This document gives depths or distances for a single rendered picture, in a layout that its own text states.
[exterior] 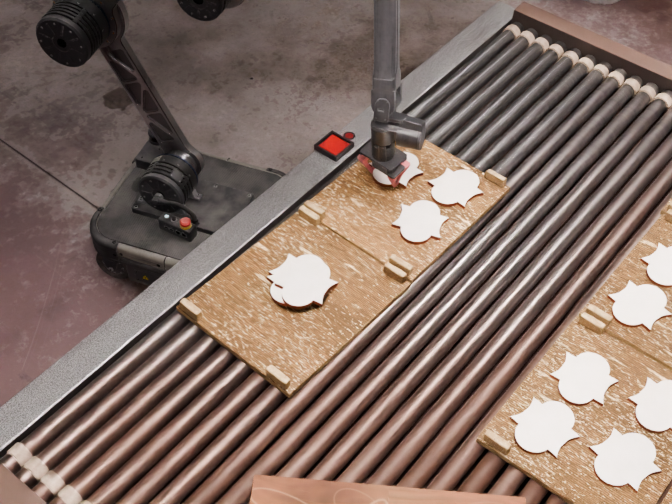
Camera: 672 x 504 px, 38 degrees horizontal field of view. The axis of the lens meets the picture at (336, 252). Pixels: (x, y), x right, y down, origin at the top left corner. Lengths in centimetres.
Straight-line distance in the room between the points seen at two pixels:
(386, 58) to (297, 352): 69
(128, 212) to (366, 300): 139
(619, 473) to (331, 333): 66
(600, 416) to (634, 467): 13
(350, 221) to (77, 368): 73
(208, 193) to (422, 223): 122
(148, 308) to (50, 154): 187
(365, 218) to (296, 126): 170
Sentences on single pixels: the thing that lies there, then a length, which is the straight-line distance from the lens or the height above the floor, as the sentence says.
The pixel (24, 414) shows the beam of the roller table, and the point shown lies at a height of 91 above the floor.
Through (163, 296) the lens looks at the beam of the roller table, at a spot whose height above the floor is 91.
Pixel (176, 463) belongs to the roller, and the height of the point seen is 91.
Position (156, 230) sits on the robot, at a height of 24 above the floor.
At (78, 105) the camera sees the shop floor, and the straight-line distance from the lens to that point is 425.
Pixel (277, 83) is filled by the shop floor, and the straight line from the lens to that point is 426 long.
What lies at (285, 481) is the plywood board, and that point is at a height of 104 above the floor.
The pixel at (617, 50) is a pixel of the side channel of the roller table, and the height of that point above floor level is 95.
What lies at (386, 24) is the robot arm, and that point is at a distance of 223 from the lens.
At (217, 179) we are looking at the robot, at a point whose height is 24.
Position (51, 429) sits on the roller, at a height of 92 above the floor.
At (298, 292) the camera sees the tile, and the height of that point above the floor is 97.
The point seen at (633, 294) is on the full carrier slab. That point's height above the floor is 95.
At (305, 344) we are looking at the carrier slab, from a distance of 213.
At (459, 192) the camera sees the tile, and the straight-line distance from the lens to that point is 245.
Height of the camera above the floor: 266
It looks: 49 degrees down
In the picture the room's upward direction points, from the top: 2 degrees clockwise
